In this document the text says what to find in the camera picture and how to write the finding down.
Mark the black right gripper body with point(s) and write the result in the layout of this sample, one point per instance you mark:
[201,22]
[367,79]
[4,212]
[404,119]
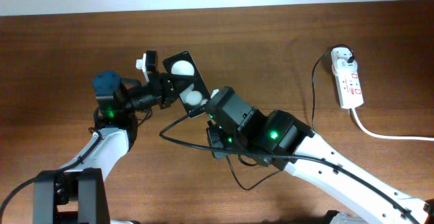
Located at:
[221,138]

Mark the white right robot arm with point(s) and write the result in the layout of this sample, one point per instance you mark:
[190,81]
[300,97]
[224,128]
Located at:
[283,141]

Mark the black smartphone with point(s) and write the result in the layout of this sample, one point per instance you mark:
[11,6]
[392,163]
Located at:
[188,82]

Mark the white power strip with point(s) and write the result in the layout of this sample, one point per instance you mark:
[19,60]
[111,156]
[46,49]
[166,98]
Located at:
[348,86]

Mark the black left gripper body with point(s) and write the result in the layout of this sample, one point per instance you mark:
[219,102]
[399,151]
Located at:
[149,94]

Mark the white USB charger adapter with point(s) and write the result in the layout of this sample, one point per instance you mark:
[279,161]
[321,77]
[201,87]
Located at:
[343,66]

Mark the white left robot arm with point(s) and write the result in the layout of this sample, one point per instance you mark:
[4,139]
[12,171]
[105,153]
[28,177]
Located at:
[75,193]

